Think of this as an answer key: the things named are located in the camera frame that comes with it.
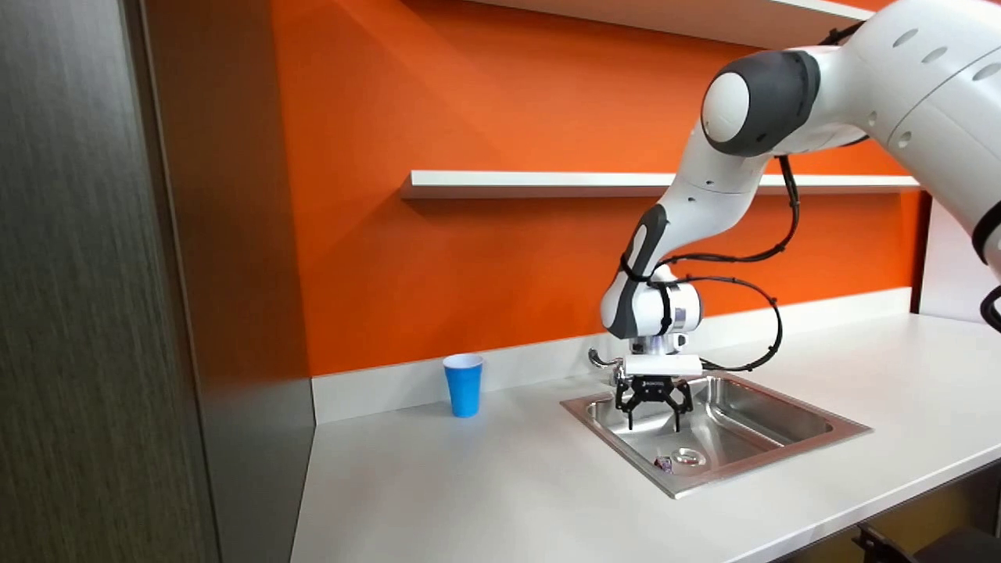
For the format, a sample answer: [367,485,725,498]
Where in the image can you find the chrome faucet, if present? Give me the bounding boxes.
[585,341,626,386]

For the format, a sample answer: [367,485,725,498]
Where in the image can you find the dark wood cabinet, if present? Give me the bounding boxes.
[0,0,315,563]

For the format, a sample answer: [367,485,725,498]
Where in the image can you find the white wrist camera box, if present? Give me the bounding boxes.
[624,353,703,378]

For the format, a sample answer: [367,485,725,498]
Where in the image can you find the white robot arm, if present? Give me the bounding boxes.
[600,0,1001,341]

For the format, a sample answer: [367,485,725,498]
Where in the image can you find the upper white wall shelf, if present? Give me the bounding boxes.
[480,0,869,48]

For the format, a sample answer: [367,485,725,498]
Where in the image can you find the lower white wall shelf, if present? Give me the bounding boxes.
[403,170,917,200]

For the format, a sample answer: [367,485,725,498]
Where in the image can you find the dark chair under counter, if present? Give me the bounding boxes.
[850,527,1001,563]

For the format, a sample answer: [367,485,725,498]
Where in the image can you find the white wall shelf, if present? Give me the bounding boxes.
[403,170,917,200]
[480,0,869,48]

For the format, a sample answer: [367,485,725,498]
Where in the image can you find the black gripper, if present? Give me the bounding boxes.
[613,377,691,430]

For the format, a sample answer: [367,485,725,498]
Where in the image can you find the blue plastic cup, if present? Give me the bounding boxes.
[445,353,486,420]

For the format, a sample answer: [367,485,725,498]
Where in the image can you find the stainless steel sink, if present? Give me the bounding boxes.
[567,372,868,498]

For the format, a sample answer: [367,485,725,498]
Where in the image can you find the white appliance panel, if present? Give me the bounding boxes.
[921,204,998,323]

